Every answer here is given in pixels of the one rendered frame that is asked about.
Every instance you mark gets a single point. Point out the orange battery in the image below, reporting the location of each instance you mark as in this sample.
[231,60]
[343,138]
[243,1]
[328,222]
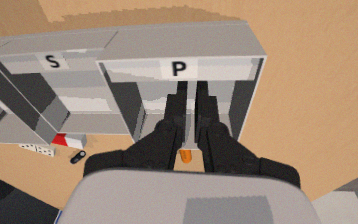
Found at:
[185,156]

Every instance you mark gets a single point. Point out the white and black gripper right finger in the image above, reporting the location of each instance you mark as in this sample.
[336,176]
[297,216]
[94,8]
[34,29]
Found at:
[222,153]

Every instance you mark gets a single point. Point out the black battery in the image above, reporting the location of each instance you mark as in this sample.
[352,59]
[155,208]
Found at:
[77,157]

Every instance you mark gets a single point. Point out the red and white eraser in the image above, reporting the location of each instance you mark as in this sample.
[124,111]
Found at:
[72,140]

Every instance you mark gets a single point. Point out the white domino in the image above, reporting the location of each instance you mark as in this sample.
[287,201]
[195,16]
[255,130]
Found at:
[47,150]

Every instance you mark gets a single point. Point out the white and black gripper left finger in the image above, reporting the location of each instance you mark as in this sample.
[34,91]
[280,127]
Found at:
[156,150]

